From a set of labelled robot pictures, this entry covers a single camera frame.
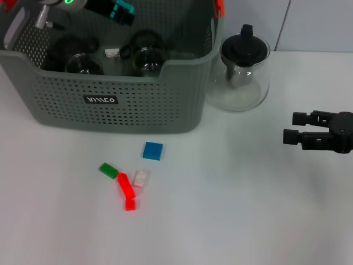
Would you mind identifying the large red toy brick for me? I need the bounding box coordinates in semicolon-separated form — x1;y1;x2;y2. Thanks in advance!
120;182;137;200

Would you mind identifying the black teapot lid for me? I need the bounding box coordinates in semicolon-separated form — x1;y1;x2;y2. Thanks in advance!
221;24;270;89

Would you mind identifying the clear glass teapot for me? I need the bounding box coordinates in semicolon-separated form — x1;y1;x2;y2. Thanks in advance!
205;35;271;112

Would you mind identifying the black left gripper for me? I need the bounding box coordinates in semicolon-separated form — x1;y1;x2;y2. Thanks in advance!
83;0;136;27

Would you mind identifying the green toy brick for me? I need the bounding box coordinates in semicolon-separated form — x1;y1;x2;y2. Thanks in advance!
99;162;120;179

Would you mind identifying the grey perforated storage basket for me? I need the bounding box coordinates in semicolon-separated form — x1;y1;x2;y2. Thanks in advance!
0;0;226;136

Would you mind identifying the left gripper cable with connector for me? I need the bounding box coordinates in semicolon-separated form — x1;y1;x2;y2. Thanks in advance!
35;4;66;30

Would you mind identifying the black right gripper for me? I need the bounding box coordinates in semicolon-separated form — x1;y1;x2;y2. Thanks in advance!
282;110;353;155

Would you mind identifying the teal toy brick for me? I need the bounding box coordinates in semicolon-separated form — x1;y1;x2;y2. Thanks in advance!
109;0;136;22

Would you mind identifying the blue square toy brick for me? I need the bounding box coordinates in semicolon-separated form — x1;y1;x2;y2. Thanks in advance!
142;141;164;161

